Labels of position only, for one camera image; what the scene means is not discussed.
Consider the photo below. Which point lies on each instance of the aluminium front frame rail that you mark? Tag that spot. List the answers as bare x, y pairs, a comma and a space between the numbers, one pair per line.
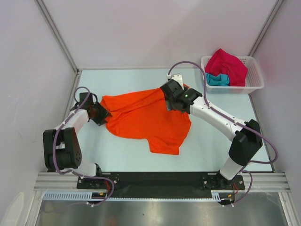
262, 182

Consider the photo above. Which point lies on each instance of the left white slotted cable duct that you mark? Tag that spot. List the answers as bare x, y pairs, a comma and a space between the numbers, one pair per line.
75, 196

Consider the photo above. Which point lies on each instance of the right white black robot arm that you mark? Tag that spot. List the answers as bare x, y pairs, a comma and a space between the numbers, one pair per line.
244, 135

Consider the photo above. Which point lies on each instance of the white plastic laundry basket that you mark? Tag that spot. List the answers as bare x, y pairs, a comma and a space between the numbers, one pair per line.
254, 79

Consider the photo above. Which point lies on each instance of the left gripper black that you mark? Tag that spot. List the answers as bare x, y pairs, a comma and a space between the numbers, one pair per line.
104, 114

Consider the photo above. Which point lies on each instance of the orange t shirt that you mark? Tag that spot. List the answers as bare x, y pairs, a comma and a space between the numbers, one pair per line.
144, 115

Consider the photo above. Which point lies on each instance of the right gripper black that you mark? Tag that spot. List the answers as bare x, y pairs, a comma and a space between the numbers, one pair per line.
169, 104

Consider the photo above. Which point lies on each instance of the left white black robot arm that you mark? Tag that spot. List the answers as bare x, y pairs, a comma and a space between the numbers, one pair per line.
62, 152

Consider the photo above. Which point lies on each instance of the right white slotted cable duct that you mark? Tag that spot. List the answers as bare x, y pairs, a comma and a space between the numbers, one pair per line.
223, 195

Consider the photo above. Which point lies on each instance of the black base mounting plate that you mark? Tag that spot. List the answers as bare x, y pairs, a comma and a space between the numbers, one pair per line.
163, 185

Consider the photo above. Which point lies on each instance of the right aluminium corner post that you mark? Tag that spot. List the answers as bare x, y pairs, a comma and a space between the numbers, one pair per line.
266, 26

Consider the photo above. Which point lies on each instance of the teal t shirt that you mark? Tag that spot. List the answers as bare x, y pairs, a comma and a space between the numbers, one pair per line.
219, 80

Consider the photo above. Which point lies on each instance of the white slotted cable duct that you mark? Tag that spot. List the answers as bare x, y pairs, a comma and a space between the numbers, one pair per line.
75, 196
223, 195

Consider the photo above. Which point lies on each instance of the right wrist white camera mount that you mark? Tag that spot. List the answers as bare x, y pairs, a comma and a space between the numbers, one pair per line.
177, 78

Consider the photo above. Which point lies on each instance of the left aluminium corner post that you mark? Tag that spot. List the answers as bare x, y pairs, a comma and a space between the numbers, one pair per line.
56, 33

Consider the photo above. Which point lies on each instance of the aluminium corner post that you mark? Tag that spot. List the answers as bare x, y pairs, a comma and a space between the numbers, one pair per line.
266, 26
56, 33

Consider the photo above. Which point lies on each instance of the magenta t shirt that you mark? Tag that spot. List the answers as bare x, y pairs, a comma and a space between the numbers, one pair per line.
222, 62

